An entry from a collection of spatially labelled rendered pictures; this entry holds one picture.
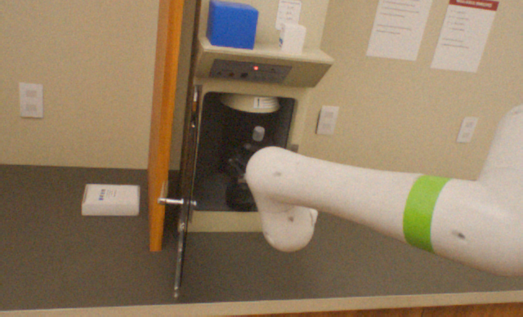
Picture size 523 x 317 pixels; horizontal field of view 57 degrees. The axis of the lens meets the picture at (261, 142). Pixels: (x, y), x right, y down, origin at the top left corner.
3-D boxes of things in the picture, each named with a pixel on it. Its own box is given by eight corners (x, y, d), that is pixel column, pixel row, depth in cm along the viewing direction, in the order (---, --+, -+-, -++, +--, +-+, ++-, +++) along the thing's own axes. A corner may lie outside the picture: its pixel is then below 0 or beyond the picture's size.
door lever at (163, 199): (185, 189, 112) (185, 180, 111) (182, 210, 104) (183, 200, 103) (161, 187, 111) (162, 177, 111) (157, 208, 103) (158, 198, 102)
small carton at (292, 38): (278, 46, 120) (282, 22, 118) (297, 49, 121) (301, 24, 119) (281, 51, 116) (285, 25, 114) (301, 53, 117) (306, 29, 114)
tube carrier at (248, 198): (221, 184, 145) (234, 128, 132) (257, 185, 148) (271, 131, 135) (225, 211, 137) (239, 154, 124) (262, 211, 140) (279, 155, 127)
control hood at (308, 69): (193, 74, 121) (197, 35, 118) (312, 85, 130) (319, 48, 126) (198, 88, 111) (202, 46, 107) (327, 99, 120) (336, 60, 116)
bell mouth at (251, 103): (215, 90, 144) (216, 73, 142) (271, 95, 149) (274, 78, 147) (224, 110, 128) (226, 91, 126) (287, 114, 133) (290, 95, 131)
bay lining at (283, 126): (183, 170, 159) (194, 66, 146) (259, 172, 166) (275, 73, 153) (190, 209, 137) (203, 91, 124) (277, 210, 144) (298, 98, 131)
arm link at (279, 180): (407, 261, 74) (438, 219, 81) (398, 201, 69) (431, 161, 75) (243, 207, 99) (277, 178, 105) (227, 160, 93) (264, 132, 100)
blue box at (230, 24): (205, 37, 118) (209, -2, 114) (245, 41, 120) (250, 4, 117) (211, 46, 109) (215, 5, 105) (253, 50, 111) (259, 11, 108)
